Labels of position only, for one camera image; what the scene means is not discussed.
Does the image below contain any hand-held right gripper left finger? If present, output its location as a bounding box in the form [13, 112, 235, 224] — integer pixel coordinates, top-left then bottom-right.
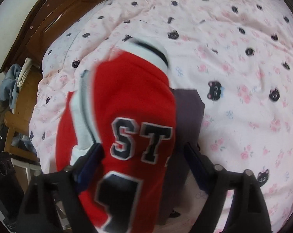
[16, 142, 105, 233]

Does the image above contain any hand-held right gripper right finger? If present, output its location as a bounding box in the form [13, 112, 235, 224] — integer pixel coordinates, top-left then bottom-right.
[183, 141, 270, 233]

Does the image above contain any red and white jersey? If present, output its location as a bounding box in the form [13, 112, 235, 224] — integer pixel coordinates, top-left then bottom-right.
[55, 37, 178, 233]

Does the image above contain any dark purple cloth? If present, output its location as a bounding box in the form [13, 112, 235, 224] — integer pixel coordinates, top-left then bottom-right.
[158, 88, 206, 226]

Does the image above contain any wooden chair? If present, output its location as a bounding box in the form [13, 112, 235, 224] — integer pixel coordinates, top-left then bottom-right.
[3, 61, 43, 182]

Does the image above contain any black bag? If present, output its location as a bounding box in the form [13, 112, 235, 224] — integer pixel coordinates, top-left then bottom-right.
[0, 130, 25, 226]

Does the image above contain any olive green cloth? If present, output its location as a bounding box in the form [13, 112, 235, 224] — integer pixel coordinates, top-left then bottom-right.
[0, 102, 8, 129]

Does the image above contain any white cloth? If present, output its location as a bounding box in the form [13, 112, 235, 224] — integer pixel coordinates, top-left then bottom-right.
[17, 58, 35, 89]

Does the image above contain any blue cloth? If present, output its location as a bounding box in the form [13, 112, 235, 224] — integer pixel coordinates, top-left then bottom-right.
[0, 64, 22, 113]

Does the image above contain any pink cat print duvet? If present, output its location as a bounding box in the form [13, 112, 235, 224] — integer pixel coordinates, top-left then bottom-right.
[29, 0, 293, 233]

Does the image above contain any dark wooden headboard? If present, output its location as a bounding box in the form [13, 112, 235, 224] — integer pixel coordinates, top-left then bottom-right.
[0, 0, 124, 74]

